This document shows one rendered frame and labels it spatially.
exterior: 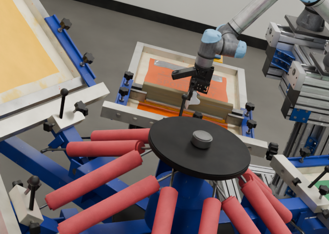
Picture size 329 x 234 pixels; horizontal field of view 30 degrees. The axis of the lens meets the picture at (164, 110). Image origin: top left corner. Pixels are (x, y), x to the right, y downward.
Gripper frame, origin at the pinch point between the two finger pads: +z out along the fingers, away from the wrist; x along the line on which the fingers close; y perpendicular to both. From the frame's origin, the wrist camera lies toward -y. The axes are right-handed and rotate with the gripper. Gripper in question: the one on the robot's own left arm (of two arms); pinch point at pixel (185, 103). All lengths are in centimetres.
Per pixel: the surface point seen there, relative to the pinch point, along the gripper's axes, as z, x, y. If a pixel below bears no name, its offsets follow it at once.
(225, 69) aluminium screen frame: 3, 56, 20
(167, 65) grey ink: 4.9, 46.6, -10.8
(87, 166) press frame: -4, -71, -31
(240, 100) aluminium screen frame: 1.5, 21.1, 26.3
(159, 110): 5.4, -2.6, -10.5
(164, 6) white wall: 82, 368, -18
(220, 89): 5.1, 34.7, 17.3
